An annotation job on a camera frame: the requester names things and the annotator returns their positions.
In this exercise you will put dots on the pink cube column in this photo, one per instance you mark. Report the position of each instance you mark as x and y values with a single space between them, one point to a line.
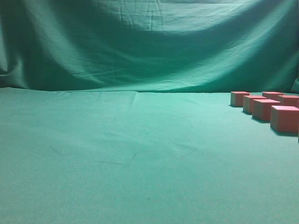
272 95
261 109
289 100
285 119
248 102
236 98

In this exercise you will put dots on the green cloth backdrop and cover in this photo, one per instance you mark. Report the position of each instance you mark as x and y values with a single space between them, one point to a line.
118 112

